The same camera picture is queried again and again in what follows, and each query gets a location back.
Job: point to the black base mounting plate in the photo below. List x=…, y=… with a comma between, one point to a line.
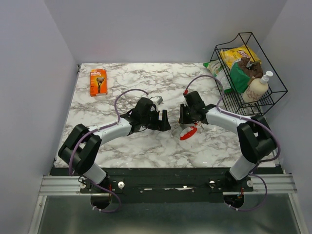
x=179, y=185

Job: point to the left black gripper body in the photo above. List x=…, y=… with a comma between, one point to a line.
x=153, y=120

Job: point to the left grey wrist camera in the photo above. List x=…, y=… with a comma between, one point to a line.
x=157, y=100

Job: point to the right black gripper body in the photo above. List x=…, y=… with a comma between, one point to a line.
x=190, y=118

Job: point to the red white keyring carabiner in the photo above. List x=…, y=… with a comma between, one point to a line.
x=186, y=131

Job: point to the brown crumpled cloth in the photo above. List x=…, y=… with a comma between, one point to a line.
x=250, y=68

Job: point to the aluminium rail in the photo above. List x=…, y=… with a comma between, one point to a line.
x=59, y=186

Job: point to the orange razor box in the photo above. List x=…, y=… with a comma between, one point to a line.
x=98, y=82

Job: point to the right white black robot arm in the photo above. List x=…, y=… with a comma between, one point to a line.
x=255, y=137

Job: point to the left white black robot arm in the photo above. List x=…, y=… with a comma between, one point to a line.
x=81, y=147

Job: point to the black wire basket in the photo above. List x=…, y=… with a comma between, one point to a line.
x=233, y=101

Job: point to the yellow chips bag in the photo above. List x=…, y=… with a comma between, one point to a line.
x=230, y=57

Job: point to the cream lotion pump bottle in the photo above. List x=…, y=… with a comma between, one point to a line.
x=257, y=88

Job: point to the green white snack bag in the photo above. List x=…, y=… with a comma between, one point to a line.
x=216, y=69

